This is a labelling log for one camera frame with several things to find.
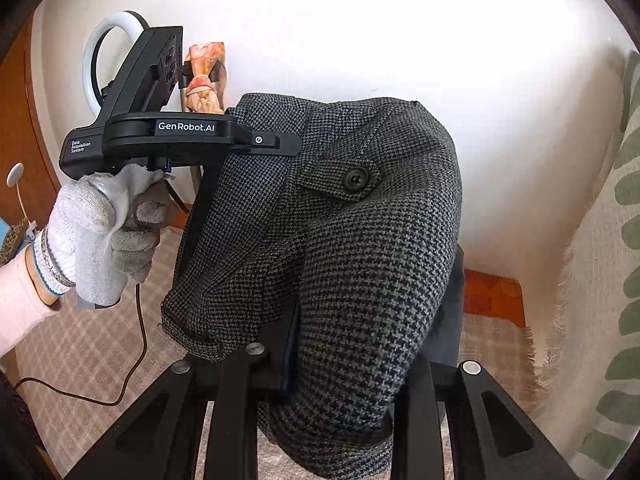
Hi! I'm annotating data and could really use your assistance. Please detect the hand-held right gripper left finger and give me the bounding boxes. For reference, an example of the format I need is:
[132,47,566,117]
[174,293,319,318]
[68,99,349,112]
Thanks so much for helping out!
[65,302,302,480]

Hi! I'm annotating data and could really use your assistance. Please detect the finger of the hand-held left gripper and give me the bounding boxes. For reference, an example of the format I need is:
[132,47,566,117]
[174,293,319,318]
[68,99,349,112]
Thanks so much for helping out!
[245,130,304,157]

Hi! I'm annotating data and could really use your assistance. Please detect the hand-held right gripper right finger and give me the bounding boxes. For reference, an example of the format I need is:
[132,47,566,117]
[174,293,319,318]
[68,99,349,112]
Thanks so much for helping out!
[390,246,581,480]

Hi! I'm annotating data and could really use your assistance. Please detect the grey houndstooth pants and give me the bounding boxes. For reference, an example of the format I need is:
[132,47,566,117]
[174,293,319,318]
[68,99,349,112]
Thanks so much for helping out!
[160,92,463,479]

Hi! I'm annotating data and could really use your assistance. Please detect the person's left forearm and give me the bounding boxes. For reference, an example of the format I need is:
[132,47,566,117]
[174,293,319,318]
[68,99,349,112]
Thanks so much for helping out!
[0,242,66,361]

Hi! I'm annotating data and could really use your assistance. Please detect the person's left hand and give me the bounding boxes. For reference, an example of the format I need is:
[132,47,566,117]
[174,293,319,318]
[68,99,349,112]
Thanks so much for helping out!
[46,162,177,307]

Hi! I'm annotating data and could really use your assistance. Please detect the orange patterned cloth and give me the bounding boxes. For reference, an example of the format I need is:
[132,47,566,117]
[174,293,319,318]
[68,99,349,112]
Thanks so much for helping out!
[184,41,230,114]

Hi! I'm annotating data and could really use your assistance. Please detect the orange bed sheet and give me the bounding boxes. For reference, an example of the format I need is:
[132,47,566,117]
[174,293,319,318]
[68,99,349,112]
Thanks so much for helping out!
[462,268,524,329]

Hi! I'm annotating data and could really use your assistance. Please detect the white gooseneck clip lamp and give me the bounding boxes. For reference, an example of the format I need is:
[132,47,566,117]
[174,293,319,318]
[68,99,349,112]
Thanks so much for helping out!
[6,162,39,235]

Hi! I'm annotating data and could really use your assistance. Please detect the checked beige blanket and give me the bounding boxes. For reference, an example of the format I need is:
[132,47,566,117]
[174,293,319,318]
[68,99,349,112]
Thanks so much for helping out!
[0,225,542,480]

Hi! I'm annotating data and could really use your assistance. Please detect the leopard print cloth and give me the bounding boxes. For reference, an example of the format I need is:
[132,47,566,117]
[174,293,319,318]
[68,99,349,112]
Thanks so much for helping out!
[0,220,34,267]

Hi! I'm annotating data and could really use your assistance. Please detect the green striped white pillow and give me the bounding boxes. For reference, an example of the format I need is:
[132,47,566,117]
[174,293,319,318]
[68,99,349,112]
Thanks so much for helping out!
[544,50,640,480]

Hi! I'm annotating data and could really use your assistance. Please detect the white ring light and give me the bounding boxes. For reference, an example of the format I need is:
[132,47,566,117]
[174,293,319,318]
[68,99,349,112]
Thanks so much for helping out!
[81,9,153,111]

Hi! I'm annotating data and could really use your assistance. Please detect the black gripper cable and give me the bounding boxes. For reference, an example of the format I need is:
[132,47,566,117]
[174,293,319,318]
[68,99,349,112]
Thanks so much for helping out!
[12,282,149,407]

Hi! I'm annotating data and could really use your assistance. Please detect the beaded wrist bracelets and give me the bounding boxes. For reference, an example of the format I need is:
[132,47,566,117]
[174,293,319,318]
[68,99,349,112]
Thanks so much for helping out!
[31,227,77,297]

